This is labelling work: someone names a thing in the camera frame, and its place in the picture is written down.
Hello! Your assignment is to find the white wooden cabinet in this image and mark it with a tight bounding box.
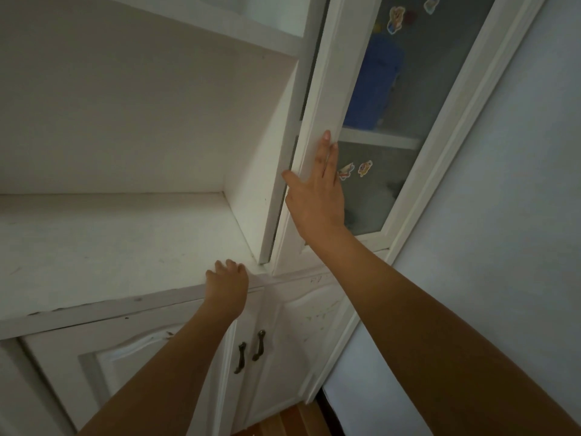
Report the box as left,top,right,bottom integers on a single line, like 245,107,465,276
0,0,550,436

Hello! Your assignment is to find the white frosted glass cabinet door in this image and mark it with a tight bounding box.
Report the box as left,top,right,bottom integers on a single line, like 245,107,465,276
270,0,548,276

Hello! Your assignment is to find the person's right forearm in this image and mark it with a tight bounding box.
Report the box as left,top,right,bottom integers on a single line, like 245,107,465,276
303,224,581,436

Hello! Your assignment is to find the person's left hand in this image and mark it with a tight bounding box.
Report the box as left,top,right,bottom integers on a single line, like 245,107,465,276
204,259,250,319

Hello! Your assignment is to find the white panelled cabinet door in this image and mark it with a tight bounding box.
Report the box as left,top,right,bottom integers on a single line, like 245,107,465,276
231,272,351,433
20,289,265,436

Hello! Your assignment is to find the blue box behind glass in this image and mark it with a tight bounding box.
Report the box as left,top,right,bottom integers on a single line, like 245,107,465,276
343,35,405,131

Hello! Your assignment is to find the person's right hand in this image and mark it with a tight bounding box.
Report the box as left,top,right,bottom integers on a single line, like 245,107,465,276
282,130,347,244

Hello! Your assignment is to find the person's left forearm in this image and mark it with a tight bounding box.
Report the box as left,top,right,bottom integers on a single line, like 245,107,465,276
78,302,240,436

